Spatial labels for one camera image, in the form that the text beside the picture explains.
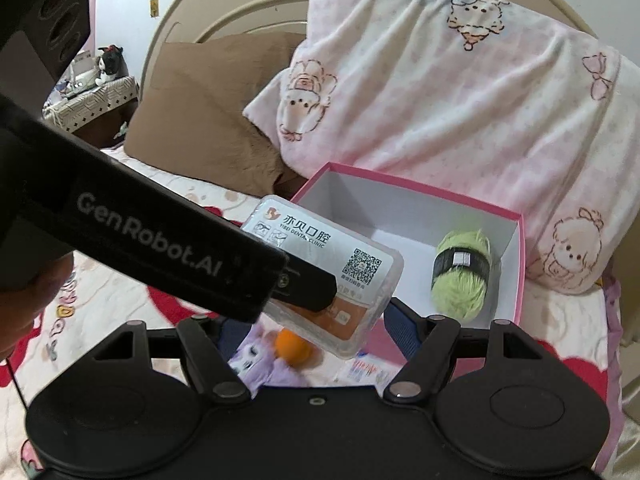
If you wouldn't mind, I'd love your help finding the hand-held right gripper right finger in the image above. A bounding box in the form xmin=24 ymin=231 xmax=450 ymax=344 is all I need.
xmin=382 ymin=298 xmax=545 ymax=404

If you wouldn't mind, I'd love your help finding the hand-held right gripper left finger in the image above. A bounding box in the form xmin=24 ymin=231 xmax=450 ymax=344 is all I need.
xmin=92 ymin=316 xmax=252 ymax=406

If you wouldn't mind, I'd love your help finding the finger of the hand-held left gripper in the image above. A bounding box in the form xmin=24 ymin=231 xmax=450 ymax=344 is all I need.
xmin=272 ymin=255 xmax=339 ymax=314

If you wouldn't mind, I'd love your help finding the purple plush toy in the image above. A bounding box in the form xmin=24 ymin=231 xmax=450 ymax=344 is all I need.
xmin=229 ymin=325 xmax=326 ymax=396

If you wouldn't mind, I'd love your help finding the clear plastic case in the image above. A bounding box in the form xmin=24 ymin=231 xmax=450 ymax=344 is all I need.
xmin=240 ymin=194 xmax=405 ymax=359

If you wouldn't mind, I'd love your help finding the white wet wipes packet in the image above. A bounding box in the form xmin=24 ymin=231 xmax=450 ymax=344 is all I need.
xmin=336 ymin=357 xmax=396 ymax=387

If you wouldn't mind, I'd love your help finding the pink cardboard box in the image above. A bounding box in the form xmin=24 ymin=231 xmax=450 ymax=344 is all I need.
xmin=290 ymin=161 xmax=526 ymax=362

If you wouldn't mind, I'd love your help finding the person's left hand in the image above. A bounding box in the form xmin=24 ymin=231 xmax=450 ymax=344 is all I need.
xmin=0 ymin=252 xmax=76 ymax=361

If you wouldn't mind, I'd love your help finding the orange makeup sponge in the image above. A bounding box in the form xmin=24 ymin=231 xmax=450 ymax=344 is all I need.
xmin=274 ymin=330 xmax=311 ymax=365

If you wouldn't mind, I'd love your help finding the green yarn ball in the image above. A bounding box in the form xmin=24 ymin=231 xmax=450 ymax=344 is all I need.
xmin=431 ymin=229 xmax=493 ymax=323

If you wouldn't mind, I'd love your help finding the printed bed sheet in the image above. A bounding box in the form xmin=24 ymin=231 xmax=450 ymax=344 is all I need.
xmin=0 ymin=147 xmax=626 ymax=480

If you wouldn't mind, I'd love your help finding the brown pillow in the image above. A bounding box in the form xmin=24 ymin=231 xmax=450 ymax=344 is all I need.
xmin=124 ymin=32 xmax=308 ymax=196

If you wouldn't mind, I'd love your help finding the nightstand with patterned cloth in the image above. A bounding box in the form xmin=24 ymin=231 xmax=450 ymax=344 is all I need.
xmin=42 ymin=76 xmax=140 ymax=148

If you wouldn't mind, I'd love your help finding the black white plush cat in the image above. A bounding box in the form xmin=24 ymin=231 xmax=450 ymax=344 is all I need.
xmin=95 ymin=44 xmax=128 ymax=85

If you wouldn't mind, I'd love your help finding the white pink printed blanket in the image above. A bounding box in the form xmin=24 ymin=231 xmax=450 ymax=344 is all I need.
xmin=242 ymin=0 xmax=628 ymax=296

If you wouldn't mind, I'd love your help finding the beige bed headboard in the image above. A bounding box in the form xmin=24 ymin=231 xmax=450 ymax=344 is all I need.
xmin=137 ymin=0 xmax=606 ymax=98

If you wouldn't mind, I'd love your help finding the thin black cable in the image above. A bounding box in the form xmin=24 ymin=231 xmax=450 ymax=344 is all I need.
xmin=6 ymin=357 xmax=31 ymax=411

